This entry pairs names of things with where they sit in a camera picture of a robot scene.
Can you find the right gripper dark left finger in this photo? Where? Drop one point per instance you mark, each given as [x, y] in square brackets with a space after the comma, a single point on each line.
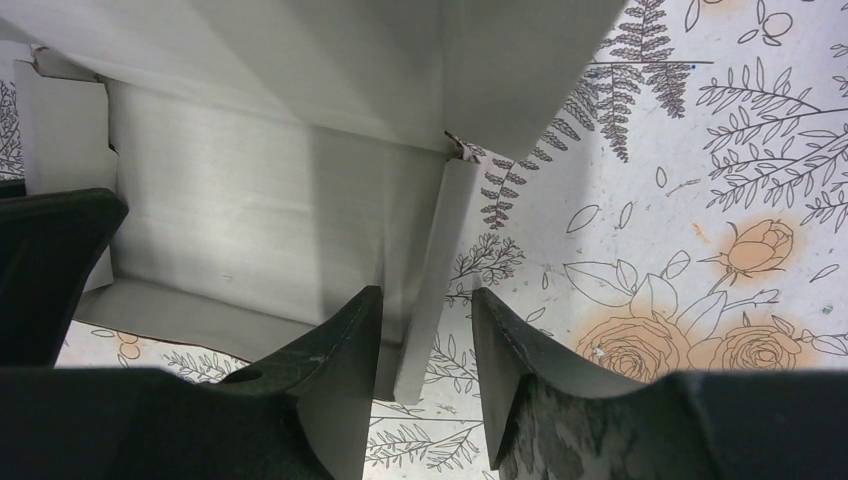
[301, 412]

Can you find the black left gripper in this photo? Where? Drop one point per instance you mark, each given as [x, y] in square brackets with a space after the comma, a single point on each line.
[50, 244]

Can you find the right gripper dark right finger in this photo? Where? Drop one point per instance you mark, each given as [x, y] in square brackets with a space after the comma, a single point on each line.
[551, 414]

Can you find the white cardboard paper box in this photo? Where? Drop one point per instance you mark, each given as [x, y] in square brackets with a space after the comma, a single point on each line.
[277, 156]

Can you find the floral patterned table cloth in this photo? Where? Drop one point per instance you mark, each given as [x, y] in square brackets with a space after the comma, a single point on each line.
[684, 211]

